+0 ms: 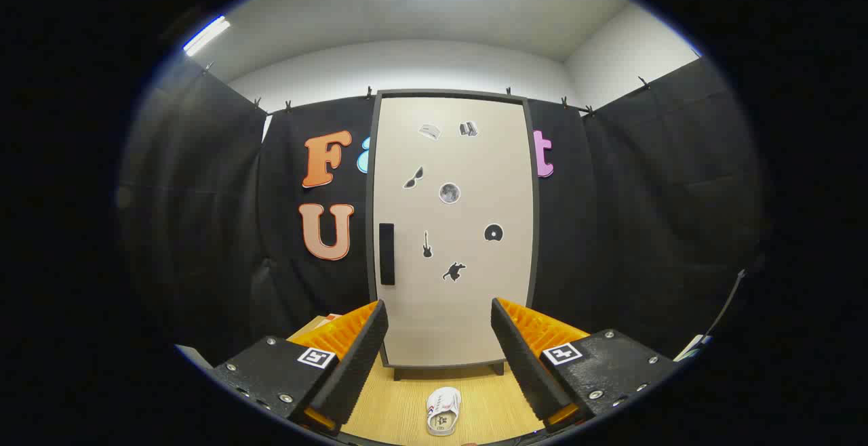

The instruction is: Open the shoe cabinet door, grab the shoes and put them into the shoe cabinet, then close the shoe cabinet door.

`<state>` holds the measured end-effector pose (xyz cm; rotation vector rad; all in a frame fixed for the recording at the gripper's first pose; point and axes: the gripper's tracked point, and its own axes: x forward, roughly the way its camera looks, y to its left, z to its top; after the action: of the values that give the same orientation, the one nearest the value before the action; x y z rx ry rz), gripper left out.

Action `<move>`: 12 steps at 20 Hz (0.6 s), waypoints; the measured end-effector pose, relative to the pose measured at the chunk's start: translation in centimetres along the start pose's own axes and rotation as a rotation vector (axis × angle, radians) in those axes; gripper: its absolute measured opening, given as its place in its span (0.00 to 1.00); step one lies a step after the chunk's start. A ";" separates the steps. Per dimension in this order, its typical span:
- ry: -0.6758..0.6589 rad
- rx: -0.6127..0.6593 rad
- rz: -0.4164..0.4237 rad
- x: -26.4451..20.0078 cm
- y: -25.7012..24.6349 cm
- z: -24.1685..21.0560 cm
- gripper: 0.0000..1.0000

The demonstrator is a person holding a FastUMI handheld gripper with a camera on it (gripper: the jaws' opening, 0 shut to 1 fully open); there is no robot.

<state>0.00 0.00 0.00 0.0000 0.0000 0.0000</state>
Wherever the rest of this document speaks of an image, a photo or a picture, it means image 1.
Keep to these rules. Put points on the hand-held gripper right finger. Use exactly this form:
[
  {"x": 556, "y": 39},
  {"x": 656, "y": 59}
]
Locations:
[{"x": 525, "y": 365}]

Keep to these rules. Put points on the narrow ceiling light strip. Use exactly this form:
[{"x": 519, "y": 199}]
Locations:
[{"x": 207, "y": 34}]

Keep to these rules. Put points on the white flat object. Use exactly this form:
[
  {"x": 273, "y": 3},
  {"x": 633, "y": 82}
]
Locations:
[{"x": 692, "y": 349}]

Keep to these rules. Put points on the row of black cloth clips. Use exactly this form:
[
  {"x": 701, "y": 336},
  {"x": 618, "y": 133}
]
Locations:
[{"x": 288, "y": 106}]

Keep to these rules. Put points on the dark grey shoe cabinet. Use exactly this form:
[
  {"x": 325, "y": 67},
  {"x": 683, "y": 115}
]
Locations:
[{"x": 370, "y": 181}]

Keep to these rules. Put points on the black backdrop cloth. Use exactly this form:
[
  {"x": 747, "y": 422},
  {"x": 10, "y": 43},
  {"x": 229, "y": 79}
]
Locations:
[{"x": 644, "y": 229}]

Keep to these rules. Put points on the white shoe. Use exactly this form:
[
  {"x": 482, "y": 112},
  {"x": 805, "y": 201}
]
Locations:
[{"x": 444, "y": 411}]

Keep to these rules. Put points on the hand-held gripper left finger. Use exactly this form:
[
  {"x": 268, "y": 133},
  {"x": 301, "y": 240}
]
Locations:
[{"x": 359, "y": 365}]

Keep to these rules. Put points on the beige paperback book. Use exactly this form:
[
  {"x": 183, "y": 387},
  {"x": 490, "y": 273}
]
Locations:
[{"x": 329, "y": 318}]

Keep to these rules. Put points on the beige shoe cabinet door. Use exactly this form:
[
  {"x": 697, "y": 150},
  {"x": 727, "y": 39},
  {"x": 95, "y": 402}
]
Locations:
[{"x": 461, "y": 161}]

